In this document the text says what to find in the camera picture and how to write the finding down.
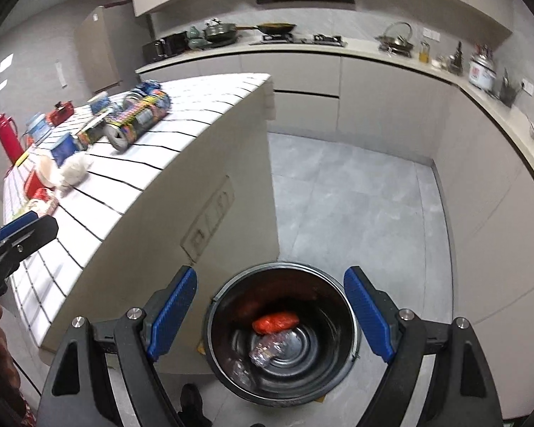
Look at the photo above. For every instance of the black gas stove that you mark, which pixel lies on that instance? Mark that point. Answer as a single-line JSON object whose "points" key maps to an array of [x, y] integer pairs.
{"points": [[298, 41]]}

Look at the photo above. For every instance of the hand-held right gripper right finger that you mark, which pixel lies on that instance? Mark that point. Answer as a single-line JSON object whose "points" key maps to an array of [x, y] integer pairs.
{"points": [[369, 316]]}

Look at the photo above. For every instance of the beige round container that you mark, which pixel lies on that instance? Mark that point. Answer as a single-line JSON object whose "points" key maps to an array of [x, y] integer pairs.
{"points": [[45, 170]]}

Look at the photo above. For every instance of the white rice cooker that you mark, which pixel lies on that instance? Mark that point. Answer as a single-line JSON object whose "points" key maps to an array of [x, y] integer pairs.
{"points": [[481, 73]]}

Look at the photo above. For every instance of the white and blue paper cup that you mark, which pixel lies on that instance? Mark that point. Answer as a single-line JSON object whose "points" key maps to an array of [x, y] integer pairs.
{"points": [[101, 102]]}

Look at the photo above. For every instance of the grey socket panel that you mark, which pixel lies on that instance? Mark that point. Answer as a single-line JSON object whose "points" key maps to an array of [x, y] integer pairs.
{"points": [[209, 218]]}

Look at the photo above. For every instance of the red thermos jug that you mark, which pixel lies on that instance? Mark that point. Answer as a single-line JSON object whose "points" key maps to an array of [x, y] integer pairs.
{"points": [[8, 140]]}

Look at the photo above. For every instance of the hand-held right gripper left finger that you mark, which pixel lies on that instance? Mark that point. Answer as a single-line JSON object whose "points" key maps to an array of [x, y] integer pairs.
{"points": [[173, 311]]}

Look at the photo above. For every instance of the black frying pan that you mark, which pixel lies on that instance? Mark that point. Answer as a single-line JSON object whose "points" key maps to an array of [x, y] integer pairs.
{"points": [[276, 28]]}

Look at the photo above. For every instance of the yellow oil bottle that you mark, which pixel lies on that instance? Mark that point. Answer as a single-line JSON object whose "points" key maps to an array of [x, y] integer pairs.
{"points": [[423, 53]]}

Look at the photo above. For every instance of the black round trash bin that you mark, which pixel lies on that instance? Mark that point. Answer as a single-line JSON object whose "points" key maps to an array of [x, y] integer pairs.
{"points": [[329, 347]]}

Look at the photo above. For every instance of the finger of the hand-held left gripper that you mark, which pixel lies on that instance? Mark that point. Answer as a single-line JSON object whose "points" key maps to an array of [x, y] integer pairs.
{"points": [[18, 227]]}

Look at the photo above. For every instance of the crumpled white tissue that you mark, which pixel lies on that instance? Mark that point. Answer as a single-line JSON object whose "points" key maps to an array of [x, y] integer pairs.
{"points": [[73, 172]]}

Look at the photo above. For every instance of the person's black shoe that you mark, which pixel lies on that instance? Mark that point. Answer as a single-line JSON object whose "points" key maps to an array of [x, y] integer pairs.
{"points": [[192, 402]]}

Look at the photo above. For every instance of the lidded dark pan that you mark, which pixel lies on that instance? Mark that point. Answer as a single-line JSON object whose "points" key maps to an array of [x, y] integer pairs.
{"points": [[219, 32]]}

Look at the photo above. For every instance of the black countertop oven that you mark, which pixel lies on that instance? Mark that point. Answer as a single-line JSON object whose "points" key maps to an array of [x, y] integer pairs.
{"points": [[164, 48]]}

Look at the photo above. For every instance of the blue and white noodle bowl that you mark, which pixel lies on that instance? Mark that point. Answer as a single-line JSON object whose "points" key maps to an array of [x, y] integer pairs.
{"points": [[38, 126]]}

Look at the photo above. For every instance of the beige refrigerator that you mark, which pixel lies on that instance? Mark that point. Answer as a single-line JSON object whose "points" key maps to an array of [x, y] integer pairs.
{"points": [[109, 49]]}

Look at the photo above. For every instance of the red and white packet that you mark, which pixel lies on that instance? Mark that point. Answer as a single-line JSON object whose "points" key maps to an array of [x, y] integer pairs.
{"points": [[42, 203]]}

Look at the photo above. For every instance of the utensil holder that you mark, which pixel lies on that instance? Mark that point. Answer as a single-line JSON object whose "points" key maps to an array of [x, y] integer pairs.
{"points": [[508, 91]]}

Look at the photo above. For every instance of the white wall panel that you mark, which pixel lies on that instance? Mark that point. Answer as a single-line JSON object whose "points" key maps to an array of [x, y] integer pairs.
{"points": [[61, 74]]}

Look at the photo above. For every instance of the dark bottle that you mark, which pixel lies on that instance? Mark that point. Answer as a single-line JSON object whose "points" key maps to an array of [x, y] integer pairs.
{"points": [[458, 58]]}

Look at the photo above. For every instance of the kitchen base cabinets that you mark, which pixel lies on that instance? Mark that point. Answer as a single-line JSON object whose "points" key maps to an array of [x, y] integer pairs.
{"points": [[382, 93]]}

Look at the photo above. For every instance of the person's left forearm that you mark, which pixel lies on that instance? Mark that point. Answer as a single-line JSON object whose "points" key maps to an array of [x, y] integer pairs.
{"points": [[4, 364]]}

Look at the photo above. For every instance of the green ceramic jar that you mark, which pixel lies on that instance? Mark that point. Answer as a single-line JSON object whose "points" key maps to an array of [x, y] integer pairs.
{"points": [[195, 38]]}

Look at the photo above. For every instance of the orange-red snack packet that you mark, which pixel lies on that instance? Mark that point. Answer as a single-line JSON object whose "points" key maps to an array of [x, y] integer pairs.
{"points": [[276, 321]]}

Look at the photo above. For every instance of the colourful printed snack canister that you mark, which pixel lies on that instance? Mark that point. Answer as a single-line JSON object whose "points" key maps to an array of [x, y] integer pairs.
{"points": [[138, 118]]}

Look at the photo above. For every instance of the blue soda can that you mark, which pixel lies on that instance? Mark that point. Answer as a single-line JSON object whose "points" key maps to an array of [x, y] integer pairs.
{"points": [[149, 86]]}

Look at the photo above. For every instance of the clear crumpled plastic wrapper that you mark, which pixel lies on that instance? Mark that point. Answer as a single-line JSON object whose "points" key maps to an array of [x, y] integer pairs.
{"points": [[271, 349]]}

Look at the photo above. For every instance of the small glass jar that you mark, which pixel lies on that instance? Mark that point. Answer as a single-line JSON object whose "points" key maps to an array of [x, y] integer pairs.
{"points": [[438, 62]]}

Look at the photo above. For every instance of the yellow sponge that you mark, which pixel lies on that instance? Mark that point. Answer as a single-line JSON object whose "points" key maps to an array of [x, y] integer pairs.
{"points": [[22, 159]]}

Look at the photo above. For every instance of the white wall outlet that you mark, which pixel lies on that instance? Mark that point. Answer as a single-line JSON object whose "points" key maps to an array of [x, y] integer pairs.
{"points": [[431, 33], [527, 87]]}

